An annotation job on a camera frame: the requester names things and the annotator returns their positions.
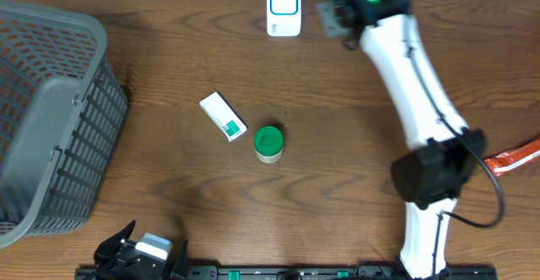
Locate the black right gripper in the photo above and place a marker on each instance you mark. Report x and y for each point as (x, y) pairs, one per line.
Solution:
(335, 7)

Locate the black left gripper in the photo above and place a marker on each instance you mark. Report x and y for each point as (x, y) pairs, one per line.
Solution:
(104, 253)

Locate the green lidded jar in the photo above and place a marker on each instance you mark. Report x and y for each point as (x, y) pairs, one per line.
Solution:
(269, 144)

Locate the white green medicine box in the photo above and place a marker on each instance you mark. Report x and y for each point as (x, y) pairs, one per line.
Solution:
(225, 118)

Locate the red Top candy bar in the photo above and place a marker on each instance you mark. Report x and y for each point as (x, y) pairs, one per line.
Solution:
(513, 159)

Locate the white barcode scanner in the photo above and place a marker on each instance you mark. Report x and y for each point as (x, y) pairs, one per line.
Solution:
(284, 18)

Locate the grey plastic basket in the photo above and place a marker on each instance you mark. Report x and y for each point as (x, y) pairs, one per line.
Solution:
(62, 113)

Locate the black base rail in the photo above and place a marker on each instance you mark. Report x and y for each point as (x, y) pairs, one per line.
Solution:
(365, 272)

